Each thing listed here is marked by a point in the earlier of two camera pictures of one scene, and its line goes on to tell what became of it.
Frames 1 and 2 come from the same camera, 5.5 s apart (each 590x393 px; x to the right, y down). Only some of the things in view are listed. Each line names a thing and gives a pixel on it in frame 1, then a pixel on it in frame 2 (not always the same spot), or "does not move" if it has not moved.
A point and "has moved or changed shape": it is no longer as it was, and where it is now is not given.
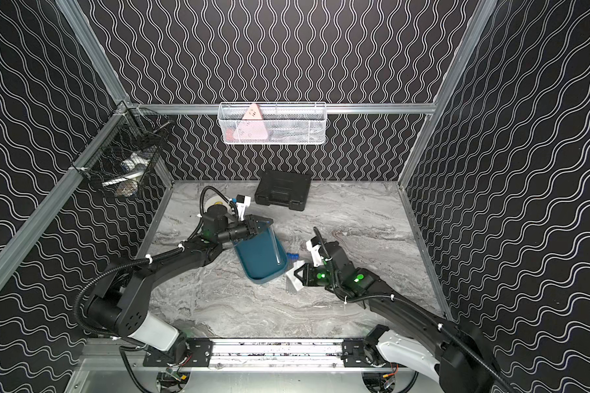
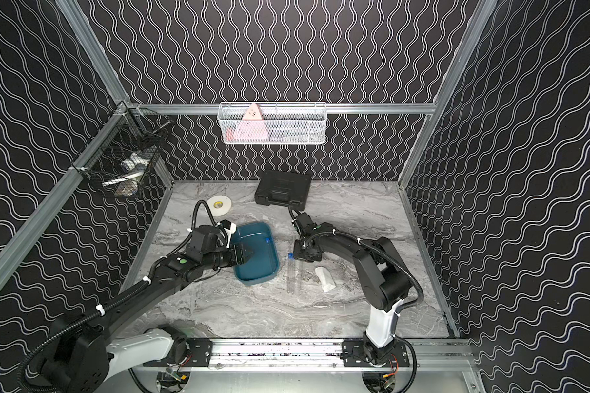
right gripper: (307, 273) -> (297, 255)
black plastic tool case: (282, 188) does not move
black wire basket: (120, 152) does not move
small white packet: (292, 283) has moved or changed shape
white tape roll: (218, 200) does not move
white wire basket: (282, 123) does not move
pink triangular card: (252, 125) does not move
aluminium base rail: (249, 355) does not move
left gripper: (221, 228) -> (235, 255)
